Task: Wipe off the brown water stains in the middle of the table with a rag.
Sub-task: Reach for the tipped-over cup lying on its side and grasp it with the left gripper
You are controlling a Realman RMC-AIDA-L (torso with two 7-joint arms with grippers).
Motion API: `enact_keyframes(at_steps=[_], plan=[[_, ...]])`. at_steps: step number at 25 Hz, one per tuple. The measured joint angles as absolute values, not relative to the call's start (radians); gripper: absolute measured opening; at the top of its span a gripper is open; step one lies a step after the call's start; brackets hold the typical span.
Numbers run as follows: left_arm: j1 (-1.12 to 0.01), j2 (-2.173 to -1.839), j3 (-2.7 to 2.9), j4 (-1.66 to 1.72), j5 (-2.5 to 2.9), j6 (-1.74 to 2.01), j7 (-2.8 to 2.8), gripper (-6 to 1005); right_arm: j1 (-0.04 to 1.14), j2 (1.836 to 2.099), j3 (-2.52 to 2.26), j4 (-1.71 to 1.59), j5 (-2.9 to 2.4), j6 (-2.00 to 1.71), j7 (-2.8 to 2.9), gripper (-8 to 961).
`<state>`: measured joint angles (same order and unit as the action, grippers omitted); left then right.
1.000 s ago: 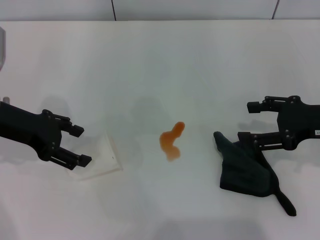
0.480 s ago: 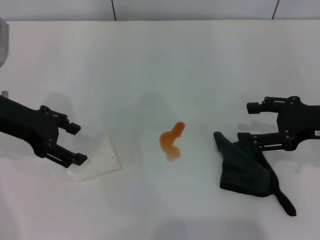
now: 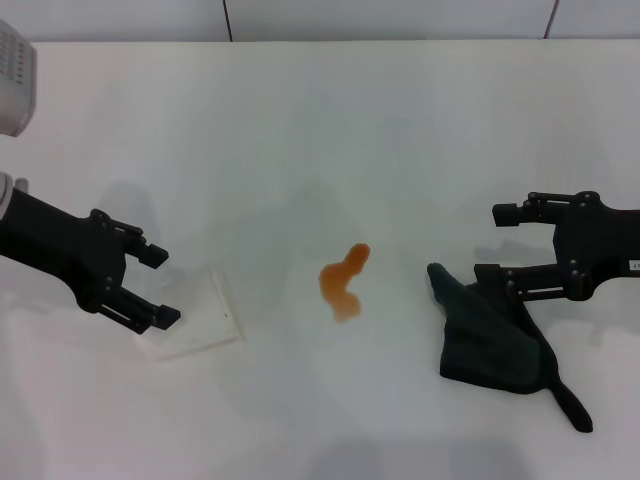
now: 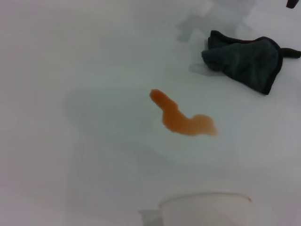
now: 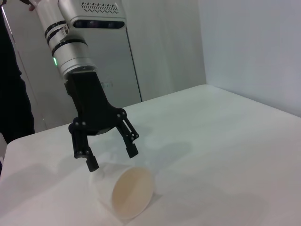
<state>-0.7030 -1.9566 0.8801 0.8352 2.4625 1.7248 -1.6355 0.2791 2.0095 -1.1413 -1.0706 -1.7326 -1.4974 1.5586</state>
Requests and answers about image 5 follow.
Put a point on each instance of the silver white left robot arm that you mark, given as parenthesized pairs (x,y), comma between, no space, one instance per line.
(70,51)

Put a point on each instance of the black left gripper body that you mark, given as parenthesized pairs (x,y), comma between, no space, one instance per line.
(89,106)

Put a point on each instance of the person in black clothing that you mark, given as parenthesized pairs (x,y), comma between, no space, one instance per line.
(11,82)

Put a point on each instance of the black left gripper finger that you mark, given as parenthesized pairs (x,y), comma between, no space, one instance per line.
(128,136)
(81,146)

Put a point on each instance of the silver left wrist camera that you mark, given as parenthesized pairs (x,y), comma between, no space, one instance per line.
(101,14)

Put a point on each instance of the white translucent plastic cup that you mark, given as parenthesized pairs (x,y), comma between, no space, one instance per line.
(131,193)

